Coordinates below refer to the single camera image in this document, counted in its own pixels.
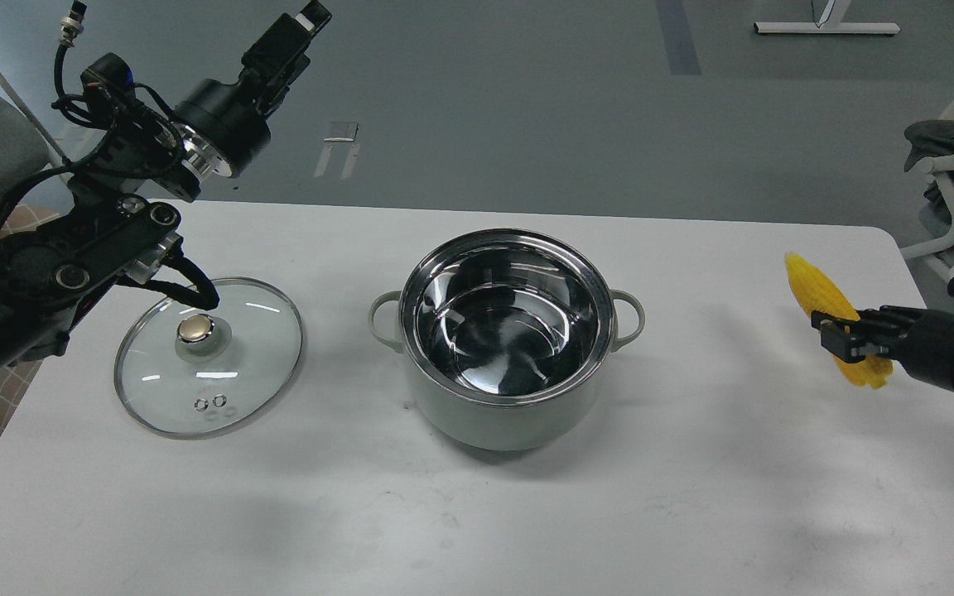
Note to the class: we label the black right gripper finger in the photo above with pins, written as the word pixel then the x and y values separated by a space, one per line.
pixel 887 320
pixel 852 342

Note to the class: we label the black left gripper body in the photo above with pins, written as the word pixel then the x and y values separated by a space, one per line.
pixel 232 118

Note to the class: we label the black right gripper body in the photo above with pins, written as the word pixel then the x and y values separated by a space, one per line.
pixel 923 344

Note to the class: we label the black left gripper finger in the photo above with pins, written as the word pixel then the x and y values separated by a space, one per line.
pixel 278 57

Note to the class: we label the yellow toy corn cob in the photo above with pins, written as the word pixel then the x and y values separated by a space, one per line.
pixel 813 290

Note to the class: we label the glass pot lid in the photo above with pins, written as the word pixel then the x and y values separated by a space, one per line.
pixel 187 373

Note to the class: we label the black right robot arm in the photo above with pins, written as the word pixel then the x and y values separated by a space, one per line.
pixel 921 340

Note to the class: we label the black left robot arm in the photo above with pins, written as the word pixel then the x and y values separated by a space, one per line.
pixel 71 233

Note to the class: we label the grey-green steel cooking pot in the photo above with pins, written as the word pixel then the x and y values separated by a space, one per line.
pixel 505 332

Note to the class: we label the white desk leg base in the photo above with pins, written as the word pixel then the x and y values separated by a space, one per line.
pixel 830 21

